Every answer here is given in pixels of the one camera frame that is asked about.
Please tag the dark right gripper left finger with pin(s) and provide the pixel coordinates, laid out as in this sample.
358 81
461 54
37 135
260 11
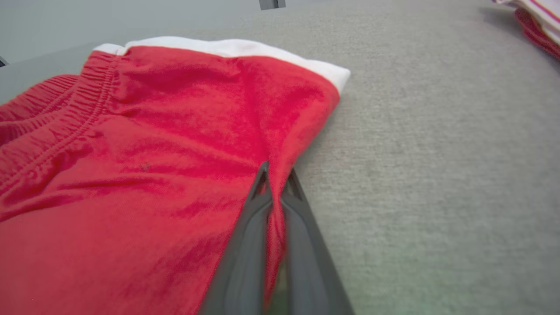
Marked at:
245 262

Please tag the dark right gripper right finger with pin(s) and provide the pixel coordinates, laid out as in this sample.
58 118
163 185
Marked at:
306 262

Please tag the red white basketball shorts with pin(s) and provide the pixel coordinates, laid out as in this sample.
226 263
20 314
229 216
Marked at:
131 175

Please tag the red white Bulls jersey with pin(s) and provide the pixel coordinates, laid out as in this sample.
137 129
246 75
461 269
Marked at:
542 30

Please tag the grey fabric sofa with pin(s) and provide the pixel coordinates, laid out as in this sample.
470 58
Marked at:
437 175

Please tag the grey rounded wall post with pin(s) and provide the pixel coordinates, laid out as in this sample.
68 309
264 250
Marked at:
281 3
265 4

